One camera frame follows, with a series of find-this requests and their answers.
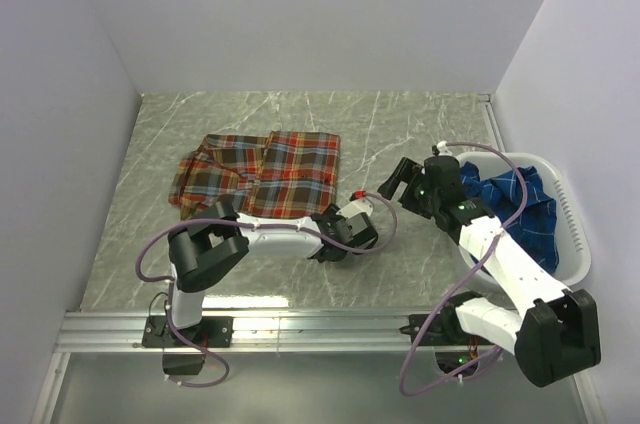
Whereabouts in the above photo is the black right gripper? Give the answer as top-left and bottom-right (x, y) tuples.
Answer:
(378, 157), (441, 220)

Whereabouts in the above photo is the red plaid long sleeve shirt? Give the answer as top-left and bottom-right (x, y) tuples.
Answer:
(168, 131), (341, 220)

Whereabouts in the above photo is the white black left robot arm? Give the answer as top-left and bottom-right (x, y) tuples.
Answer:
(165, 198), (378, 346)

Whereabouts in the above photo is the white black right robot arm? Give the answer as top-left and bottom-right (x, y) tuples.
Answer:
(378, 154), (601, 387)

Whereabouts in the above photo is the blue plaid shirt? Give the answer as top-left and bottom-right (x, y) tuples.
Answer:
(458, 162), (559, 275)

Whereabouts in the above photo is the white plastic laundry basket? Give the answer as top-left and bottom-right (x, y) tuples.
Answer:
(452, 151), (591, 293)

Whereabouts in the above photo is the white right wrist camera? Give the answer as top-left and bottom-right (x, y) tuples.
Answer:
(431, 141), (452, 156)

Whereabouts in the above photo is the aluminium mounting rail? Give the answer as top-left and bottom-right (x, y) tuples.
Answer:
(54, 308), (427, 354)

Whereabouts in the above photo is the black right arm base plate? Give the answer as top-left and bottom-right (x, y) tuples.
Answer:
(399, 314), (490, 347)

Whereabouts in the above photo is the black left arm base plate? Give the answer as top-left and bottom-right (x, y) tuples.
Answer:
(141, 315), (233, 349)

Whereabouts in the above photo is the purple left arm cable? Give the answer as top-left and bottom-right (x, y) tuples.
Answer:
(135, 192), (399, 388)

